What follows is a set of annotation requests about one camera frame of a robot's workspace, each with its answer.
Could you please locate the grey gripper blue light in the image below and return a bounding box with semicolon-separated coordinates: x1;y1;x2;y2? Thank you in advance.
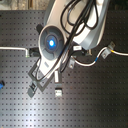
27;25;66;92

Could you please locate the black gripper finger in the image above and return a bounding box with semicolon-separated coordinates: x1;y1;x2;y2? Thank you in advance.
55;88;63;97
27;85;37;98

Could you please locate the white cable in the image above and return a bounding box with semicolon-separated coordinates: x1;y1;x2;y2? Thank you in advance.
0;46;128;68

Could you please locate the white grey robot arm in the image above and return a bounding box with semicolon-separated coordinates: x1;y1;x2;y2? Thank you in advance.
28;0;110;97

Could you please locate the black cable connector block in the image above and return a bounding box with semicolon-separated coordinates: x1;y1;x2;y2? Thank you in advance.
28;48;40;57

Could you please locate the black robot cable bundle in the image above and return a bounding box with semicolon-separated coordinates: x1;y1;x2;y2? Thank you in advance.
33;0;101;81

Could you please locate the grey metal cable clip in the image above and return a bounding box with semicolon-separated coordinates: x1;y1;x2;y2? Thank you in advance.
107;41;115;49
69;56;76;69
102;47;111;57

